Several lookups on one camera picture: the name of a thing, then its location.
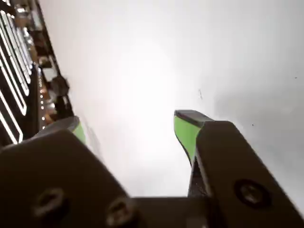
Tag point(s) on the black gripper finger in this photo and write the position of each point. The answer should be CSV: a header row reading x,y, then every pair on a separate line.
x,y
237,166
59,171

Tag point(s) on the black round knob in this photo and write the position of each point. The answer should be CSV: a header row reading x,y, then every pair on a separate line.
x,y
60,85

